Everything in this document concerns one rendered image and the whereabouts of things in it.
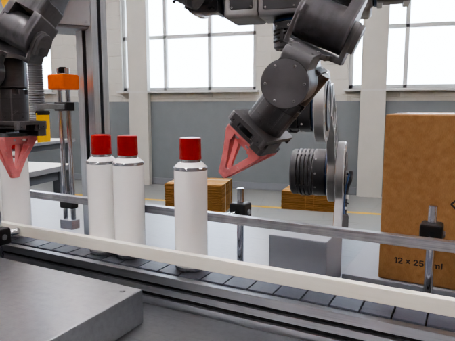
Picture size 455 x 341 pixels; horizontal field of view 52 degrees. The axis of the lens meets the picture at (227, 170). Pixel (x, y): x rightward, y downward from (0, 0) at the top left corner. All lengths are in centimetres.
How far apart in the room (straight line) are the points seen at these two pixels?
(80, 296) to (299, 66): 41
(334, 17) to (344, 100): 555
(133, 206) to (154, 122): 607
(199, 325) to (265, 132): 28
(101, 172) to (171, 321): 27
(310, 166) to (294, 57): 123
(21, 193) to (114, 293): 38
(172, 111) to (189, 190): 603
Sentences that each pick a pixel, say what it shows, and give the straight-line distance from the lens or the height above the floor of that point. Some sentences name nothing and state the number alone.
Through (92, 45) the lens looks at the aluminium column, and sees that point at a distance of 101.
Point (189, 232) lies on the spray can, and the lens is 71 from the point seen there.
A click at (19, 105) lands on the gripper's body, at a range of 87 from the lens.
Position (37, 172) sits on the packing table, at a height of 77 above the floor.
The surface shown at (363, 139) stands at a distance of 605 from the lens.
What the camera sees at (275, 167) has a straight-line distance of 631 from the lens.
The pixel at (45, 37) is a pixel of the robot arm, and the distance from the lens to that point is 84.
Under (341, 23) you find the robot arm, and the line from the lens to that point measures 60.
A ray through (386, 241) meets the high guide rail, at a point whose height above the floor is 95.
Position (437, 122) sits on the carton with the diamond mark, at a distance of 77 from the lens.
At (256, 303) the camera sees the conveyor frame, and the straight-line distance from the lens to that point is 66.
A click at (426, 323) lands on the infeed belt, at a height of 87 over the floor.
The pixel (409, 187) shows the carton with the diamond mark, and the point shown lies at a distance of 79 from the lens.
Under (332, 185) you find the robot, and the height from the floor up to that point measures 85.
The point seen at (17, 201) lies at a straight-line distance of 98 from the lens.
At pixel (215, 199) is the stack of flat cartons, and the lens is 491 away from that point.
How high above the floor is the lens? 113
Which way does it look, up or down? 8 degrees down
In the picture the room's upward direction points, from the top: straight up
